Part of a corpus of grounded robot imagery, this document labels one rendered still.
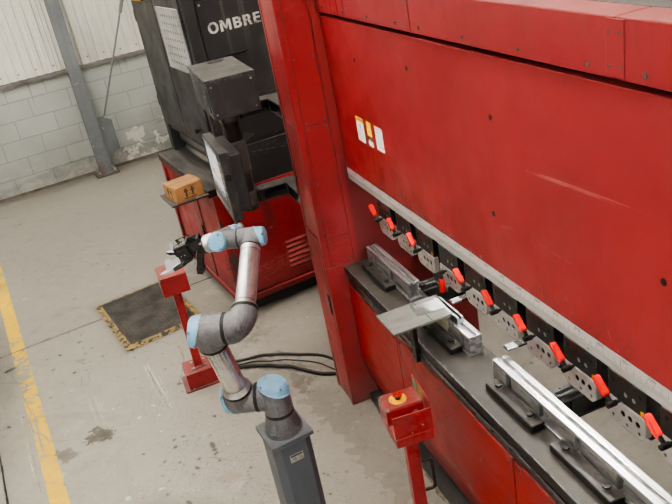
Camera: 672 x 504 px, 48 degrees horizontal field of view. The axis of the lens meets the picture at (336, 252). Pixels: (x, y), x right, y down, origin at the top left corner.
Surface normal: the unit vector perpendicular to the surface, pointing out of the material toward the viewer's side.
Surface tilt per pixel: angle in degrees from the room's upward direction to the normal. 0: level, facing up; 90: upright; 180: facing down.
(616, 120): 90
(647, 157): 90
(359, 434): 0
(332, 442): 0
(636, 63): 90
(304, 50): 90
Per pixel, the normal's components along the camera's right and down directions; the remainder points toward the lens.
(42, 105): 0.47, 0.31
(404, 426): 0.25, 0.38
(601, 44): -0.92, 0.30
